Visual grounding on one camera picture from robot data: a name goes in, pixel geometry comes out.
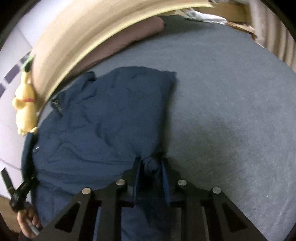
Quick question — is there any pink pillow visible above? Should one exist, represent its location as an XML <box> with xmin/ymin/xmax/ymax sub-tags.
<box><xmin>66</xmin><ymin>16</ymin><xmax>165</xmax><ymax>78</ymax></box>

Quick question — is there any yellow Pikachu plush toy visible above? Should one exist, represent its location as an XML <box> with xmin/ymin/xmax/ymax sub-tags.
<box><xmin>12</xmin><ymin>56</ymin><xmax>38</xmax><ymax>136</ymax></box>

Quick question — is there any white crumpled cloth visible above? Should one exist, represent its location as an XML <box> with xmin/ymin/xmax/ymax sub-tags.
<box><xmin>184</xmin><ymin>9</ymin><xmax>227</xmax><ymax>25</ymax></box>

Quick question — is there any white wardrobe with purple handles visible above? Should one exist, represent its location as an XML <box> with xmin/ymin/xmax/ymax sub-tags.
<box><xmin>1</xmin><ymin>14</ymin><xmax>44</xmax><ymax>187</ymax></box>

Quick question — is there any navy blue puffer jacket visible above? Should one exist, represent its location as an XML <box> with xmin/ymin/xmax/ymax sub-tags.
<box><xmin>22</xmin><ymin>67</ymin><xmax>177</xmax><ymax>240</ymax></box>

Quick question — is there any cardboard box beside bed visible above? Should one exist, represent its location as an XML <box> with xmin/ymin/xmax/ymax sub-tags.
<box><xmin>159</xmin><ymin>2</ymin><xmax>247</xmax><ymax>23</ymax></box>

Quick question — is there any beige woven bamboo mat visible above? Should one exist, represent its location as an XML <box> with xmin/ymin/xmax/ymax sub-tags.
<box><xmin>31</xmin><ymin>0</ymin><xmax>212</xmax><ymax>110</ymax></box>

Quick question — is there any grey bed sheet mattress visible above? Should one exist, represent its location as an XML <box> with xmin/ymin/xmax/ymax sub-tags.
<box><xmin>36</xmin><ymin>14</ymin><xmax>296</xmax><ymax>241</ymax></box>

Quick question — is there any beige patterned curtain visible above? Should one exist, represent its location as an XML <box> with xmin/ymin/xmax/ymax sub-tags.
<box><xmin>249</xmin><ymin>1</ymin><xmax>295</xmax><ymax>71</ymax></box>

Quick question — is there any person's left hand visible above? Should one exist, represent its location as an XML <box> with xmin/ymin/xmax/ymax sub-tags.
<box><xmin>17</xmin><ymin>206</ymin><xmax>42</xmax><ymax>239</ymax></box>

